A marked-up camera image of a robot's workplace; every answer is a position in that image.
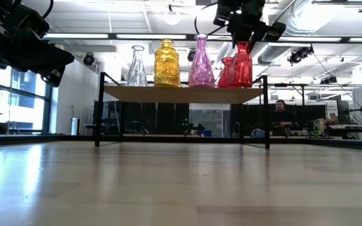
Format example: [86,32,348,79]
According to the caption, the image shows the green white canister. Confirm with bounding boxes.
[312,118,326,136]

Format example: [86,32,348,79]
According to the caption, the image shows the yellow squat vase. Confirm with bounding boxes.
[154,38,181,88]

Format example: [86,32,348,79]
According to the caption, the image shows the purple long-neck textured vase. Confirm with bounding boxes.
[187,33,216,88]

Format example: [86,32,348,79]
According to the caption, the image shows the red squat vase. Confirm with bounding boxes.
[228,41,253,89]

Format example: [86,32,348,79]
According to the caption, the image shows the clear tall flared vase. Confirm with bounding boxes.
[126,45,148,87]

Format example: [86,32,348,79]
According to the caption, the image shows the white ring lamp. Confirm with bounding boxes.
[163,9,182,26]

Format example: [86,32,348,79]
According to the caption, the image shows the white cylinder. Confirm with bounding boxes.
[70,117,80,136]

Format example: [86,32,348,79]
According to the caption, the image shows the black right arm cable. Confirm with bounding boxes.
[194,1,229,36]

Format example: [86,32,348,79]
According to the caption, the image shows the long ceiling light bar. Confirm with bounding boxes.
[42,31,362,44]

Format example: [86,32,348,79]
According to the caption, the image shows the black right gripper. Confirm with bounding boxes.
[214,0,287,53]

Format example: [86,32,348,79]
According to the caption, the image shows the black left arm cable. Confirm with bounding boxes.
[41,0,55,19]

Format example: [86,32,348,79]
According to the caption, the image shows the black device green light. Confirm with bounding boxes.
[180,117,206,136]

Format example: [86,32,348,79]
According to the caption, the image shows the person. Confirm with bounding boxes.
[270,99,295,136]

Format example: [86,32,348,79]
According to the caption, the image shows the black aluminium rig frame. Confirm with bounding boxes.
[0,133,362,152]

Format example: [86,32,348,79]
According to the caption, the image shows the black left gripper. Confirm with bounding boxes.
[0,0,75,88]

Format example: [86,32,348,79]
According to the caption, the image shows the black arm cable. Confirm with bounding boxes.
[194,1,229,36]
[41,0,55,19]

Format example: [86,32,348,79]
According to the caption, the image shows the wooden shelf black metal legs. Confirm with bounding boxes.
[94,71,272,150]

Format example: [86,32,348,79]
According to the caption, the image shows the red tall ribbed bottle vase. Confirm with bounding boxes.
[217,56,234,89]

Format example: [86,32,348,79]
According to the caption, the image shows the blue white round object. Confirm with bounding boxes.
[251,128,266,139]

